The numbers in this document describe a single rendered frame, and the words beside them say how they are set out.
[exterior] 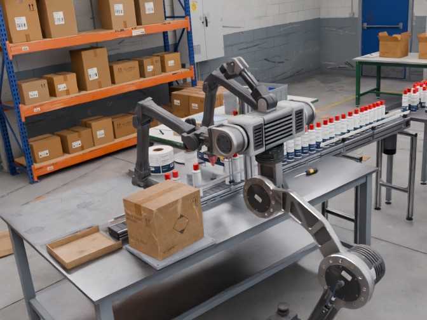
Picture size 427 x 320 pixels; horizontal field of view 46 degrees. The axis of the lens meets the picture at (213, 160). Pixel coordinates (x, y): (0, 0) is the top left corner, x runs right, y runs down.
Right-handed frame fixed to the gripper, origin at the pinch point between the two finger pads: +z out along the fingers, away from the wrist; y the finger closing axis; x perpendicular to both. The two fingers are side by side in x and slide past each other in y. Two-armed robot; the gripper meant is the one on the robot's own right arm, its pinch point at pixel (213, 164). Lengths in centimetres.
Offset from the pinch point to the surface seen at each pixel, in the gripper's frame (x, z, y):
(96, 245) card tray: 6, 19, 86
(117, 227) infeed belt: 5, 15, 73
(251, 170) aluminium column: 22.0, 2.1, -11.6
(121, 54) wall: -446, -20, -197
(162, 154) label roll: -42.5, -0.1, 8.3
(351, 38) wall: -416, 15, -723
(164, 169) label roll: -42.7, 10.8, 8.5
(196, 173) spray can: 7.9, -1.9, 18.9
